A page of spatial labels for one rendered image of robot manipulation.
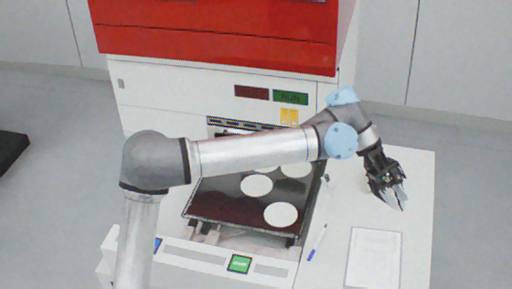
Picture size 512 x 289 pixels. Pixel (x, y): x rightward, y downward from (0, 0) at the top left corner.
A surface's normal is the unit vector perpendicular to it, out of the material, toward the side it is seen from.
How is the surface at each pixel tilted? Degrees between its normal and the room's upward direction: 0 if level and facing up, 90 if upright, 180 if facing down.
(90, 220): 0
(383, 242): 0
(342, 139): 59
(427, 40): 90
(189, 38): 90
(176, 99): 90
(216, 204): 0
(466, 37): 90
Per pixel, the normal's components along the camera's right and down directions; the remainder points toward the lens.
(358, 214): -0.04, -0.77
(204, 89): -0.26, 0.62
